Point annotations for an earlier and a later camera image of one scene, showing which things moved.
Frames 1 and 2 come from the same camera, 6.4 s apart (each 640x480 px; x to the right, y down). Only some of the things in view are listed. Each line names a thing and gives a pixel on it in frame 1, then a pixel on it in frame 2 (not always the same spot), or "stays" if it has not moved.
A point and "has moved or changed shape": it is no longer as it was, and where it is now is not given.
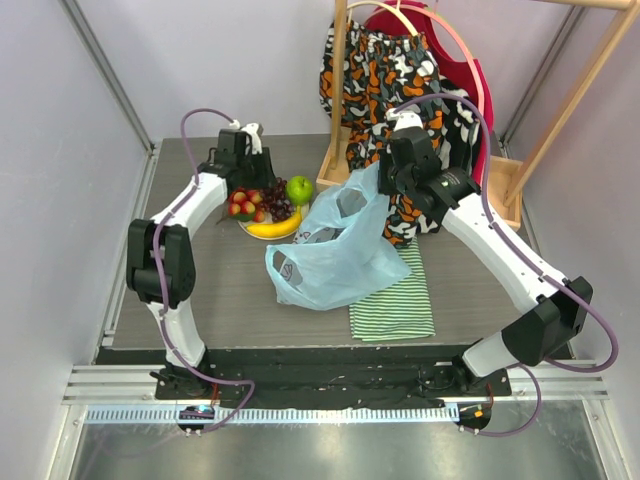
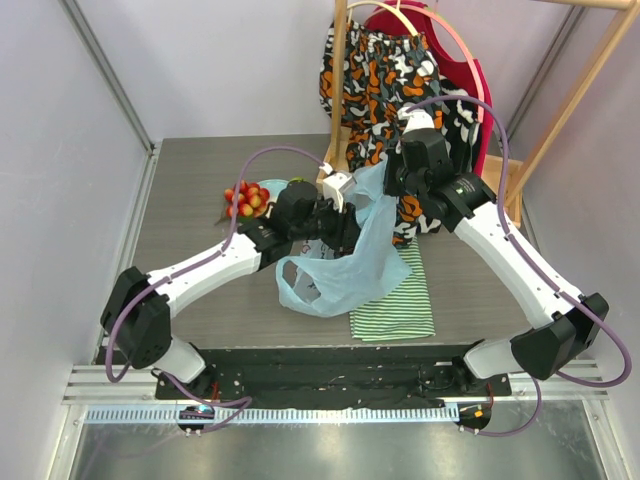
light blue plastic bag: x=341 y=253 has moved or changed shape
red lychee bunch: x=246 y=201 stays
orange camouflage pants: x=388 y=69 stays
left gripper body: x=255 y=170 → x=326 y=224
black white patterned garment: x=462 y=131 stays
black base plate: x=319 y=378 stays
